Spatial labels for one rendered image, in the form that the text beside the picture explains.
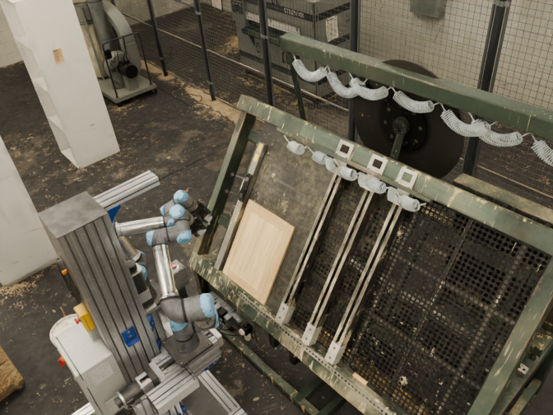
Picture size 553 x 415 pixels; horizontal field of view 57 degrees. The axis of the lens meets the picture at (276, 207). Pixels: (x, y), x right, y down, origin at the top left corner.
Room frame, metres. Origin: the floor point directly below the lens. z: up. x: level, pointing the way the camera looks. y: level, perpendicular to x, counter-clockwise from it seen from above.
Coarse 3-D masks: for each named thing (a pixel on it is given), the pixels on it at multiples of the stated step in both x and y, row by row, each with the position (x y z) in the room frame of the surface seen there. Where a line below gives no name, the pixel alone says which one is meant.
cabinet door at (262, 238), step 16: (256, 208) 2.64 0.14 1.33; (240, 224) 2.64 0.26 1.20; (256, 224) 2.57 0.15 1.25; (272, 224) 2.49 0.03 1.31; (288, 224) 2.42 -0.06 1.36; (240, 240) 2.57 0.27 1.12; (256, 240) 2.49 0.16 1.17; (272, 240) 2.42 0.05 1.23; (288, 240) 2.35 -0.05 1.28; (240, 256) 2.50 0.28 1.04; (256, 256) 2.42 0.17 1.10; (272, 256) 2.35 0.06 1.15; (224, 272) 2.50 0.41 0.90; (240, 272) 2.43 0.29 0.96; (256, 272) 2.36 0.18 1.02; (272, 272) 2.28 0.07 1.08; (256, 288) 2.28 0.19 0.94
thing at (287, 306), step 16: (336, 160) 2.39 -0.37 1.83; (336, 176) 2.36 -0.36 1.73; (336, 192) 2.31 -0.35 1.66; (320, 208) 2.30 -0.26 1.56; (320, 224) 2.24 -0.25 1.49; (320, 240) 2.22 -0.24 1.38; (304, 256) 2.18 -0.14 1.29; (304, 272) 2.13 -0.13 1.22; (288, 288) 2.10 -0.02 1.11; (288, 304) 2.04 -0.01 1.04; (288, 320) 2.02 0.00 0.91
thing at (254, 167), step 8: (264, 144) 2.87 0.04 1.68; (256, 152) 2.86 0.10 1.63; (264, 152) 2.86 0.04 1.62; (256, 168) 2.81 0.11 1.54; (256, 176) 2.80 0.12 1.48; (248, 192) 2.75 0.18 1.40; (240, 208) 2.69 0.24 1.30; (232, 216) 2.70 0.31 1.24; (240, 216) 2.69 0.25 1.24; (232, 224) 2.66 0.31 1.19; (232, 232) 2.63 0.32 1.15; (224, 240) 2.63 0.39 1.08; (232, 240) 2.62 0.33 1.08; (224, 248) 2.59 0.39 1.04; (224, 256) 2.57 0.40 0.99; (216, 264) 2.55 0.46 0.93; (224, 264) 2.56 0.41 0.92
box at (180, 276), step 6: (180, 264) 2.59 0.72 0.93; (174, 270) 2.54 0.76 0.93; (180, 270) 2.54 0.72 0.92; (186, 270) 2.57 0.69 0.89; (174, 276) 2.50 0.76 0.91; (180, 276) 2.53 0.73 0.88; (186, 276) 2.56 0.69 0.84; (174, 282) 2.49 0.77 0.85; (180, 282) 2.52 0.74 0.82; (186, 282) 2.55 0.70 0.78; (180, 288) 2.51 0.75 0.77
